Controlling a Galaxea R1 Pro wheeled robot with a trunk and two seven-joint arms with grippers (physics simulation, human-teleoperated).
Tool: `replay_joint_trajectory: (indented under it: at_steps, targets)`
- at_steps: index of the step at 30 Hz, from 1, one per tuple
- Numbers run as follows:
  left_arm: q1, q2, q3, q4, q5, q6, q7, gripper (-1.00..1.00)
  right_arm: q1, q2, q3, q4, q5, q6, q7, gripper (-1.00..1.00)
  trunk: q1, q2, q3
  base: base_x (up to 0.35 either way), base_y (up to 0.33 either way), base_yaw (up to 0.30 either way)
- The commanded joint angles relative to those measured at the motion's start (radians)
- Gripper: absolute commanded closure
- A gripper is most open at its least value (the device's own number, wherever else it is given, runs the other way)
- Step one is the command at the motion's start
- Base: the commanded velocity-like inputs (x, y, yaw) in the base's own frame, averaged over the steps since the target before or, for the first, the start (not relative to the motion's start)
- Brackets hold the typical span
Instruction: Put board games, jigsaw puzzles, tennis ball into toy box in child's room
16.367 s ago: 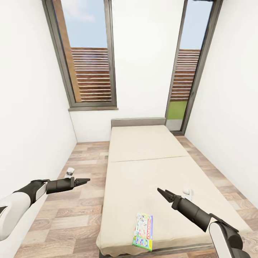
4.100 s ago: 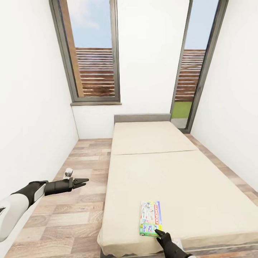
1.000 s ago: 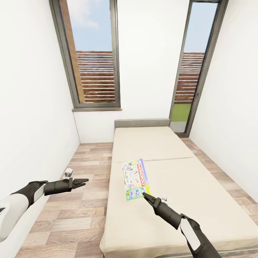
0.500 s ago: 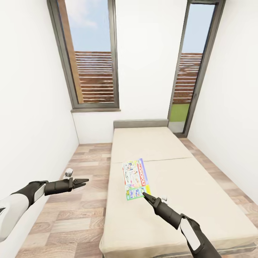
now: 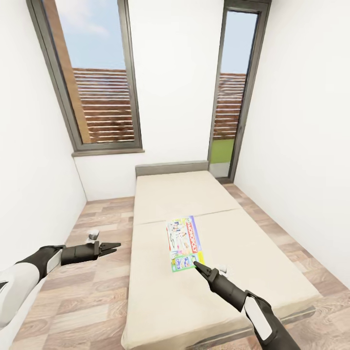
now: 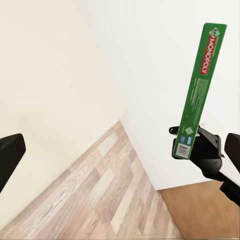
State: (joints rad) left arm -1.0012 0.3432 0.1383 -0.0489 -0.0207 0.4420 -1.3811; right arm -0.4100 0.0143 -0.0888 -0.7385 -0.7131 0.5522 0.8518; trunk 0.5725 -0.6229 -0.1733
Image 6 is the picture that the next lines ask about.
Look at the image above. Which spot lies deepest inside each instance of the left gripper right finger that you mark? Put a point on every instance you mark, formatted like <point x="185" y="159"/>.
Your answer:
<point x="232" y="149"/>

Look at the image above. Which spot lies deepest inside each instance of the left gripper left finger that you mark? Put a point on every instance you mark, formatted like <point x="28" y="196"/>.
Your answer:
<point x="12" y="149"/>

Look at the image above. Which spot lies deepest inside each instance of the bed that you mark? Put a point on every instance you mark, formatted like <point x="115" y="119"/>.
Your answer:
<point x="55" y="90"/>

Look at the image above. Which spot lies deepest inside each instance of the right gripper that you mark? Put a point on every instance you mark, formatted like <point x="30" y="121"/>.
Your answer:
<point x="206" y="149"/>

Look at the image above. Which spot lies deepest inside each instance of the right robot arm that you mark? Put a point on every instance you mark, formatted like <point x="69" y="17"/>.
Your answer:
<point x="206" y="154"/>

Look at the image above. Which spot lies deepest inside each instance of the board game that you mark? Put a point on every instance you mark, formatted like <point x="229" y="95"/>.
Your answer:
<point x="208" y="52"/>

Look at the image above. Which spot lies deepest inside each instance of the sliding door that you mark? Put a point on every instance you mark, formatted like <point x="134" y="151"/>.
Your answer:
<point x="202" y="211"/>

